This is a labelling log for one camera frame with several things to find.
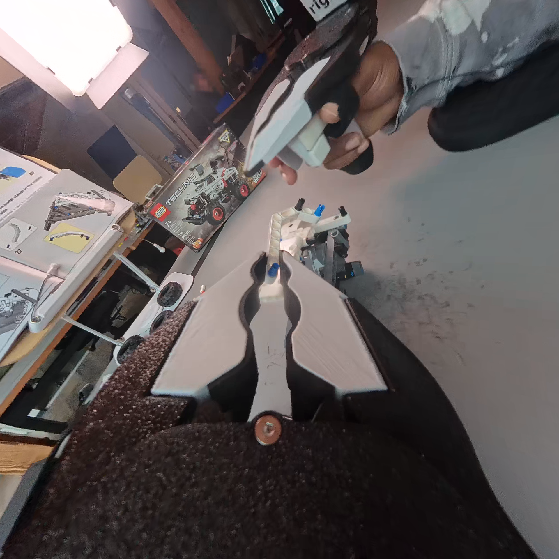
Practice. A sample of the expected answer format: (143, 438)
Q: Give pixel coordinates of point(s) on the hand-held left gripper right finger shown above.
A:
(336, 349)

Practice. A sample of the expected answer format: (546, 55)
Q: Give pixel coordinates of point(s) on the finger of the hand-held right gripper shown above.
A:
(262, 118)
(288, 118)

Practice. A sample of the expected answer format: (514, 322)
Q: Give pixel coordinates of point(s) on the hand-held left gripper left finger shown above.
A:
(205, 349)

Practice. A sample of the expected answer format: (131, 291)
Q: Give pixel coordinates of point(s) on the brick-built truck chassis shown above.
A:
(334, 249)

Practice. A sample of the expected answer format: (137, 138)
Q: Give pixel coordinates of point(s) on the grey desk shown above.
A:
(436, 262)

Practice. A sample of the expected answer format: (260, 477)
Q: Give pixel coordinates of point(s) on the person's right hand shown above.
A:
(377, 91)

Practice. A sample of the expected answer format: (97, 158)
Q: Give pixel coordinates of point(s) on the black toy tyre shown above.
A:
(159, 321)
(170, 293)
(130, 345)

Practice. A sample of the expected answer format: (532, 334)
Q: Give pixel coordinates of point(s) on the white document stand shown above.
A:
(185, 279)

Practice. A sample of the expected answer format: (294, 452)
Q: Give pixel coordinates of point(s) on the toy truck set box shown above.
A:
(205, 192)

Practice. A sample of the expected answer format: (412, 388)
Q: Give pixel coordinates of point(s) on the beige chair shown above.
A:
(137, 179)

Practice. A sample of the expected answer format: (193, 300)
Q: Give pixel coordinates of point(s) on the wooden side table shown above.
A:
(17, 353)

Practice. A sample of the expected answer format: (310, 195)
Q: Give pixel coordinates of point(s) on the instruction booklet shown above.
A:
(65, 209)

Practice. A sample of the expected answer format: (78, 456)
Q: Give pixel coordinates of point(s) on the white light panel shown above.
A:
(65, 43)

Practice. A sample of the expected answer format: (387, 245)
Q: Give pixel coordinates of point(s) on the cardboard piece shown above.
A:
(22, 458)

